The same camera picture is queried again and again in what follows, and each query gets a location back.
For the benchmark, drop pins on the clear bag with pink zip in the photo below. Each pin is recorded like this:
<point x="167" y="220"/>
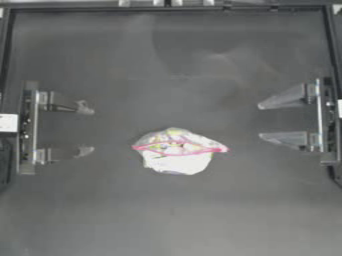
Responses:
<point x="178" y="163"/>

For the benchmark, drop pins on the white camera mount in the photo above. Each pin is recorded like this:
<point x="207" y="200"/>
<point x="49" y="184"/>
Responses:
<point x="339" y="108"/>
<point x="8" y="122"/>

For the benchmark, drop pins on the black metal frame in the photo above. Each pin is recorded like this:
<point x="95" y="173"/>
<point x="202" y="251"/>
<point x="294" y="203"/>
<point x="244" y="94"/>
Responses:
<point x="134" y="7"/>

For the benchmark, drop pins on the grey metal bracket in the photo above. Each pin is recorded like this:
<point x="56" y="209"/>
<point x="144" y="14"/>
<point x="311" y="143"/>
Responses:
<point x="158" y="2"/>
<point x="176" y="2"/>
<point x="124" y="2"/>

